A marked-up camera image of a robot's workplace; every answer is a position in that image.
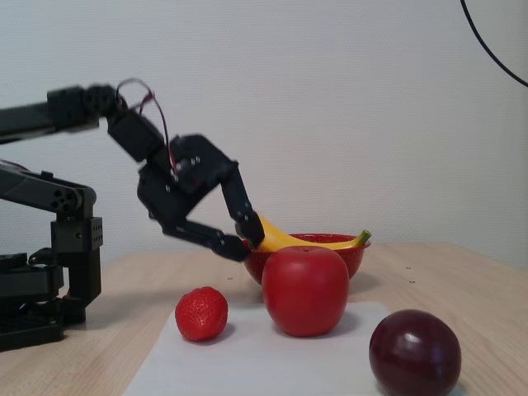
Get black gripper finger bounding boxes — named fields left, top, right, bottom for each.
left=164, top=217, right=252, bottom=263
left=221, top=162, right=266, bottom=251

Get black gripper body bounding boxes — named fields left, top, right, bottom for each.
left=137, top=133, right=240, bottom=239

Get yellow plastic banana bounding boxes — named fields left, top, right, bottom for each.
left=251, top=213, right=372, bottom=252

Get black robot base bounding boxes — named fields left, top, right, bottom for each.
left=0, top=251, right=88, bottom=353

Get red speckled bowl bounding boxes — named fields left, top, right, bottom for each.
left=243, top=233, right=371, bottom=286

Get red plastic strawberry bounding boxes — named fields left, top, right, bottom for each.
left=174, top=286, right=229, bottom=342

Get red plastic apple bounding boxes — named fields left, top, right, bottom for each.
left=261, top=246, right=351, bottom=337

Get white paper sheet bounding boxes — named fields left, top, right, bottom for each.
left=123, top=300, right=393, bottom=396

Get dark purple plastic plum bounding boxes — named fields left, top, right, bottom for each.
left=369, top=309, right=462, bottom=396

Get red and white arm wires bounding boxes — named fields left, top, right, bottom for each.
left=115, top=78, right=183, bottom=175

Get black hanging cable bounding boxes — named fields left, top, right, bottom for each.
left=460, top=0, right=528, bottom=89

